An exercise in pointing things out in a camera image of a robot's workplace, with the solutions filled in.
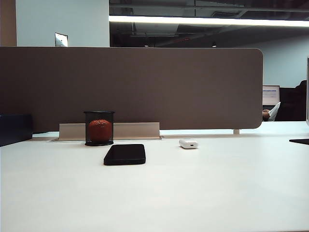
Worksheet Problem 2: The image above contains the background computer monitor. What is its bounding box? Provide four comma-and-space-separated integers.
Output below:
262, 85, 281, 106

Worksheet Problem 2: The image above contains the white cable tray lid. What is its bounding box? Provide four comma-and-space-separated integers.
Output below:
59, 122, 161, 141

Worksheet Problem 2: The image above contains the brown desk partition panel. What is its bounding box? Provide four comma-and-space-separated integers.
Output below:
0, 46, 264, 133

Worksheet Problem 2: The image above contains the long ceiling light strip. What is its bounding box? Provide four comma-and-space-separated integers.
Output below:
109, 15, 309, 28

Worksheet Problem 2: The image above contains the white wireless earbud case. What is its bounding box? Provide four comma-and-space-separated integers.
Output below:
179, 138, 199, 150

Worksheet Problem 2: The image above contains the black mesh pen holder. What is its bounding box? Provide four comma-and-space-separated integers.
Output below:
83, 111, 115, 147

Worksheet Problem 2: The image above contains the orange ball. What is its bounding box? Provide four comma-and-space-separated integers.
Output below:
88, 119, 112, 142

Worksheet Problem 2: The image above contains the dark blue box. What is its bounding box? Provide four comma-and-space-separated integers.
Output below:
0, 113, 33, 147

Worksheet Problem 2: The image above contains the black smartphone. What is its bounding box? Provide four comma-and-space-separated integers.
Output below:
103, 144, 146, 166

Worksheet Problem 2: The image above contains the seated background person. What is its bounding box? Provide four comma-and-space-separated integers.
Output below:
262, 80, 308, 122

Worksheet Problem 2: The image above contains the silver wall plate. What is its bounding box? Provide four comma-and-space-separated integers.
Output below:
54, 32, 69, 47

